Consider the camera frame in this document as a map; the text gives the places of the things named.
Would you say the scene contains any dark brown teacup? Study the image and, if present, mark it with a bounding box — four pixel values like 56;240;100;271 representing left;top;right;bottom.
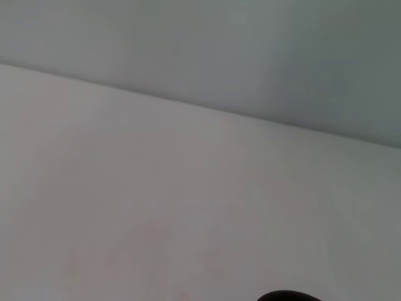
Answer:
256;290;318;301

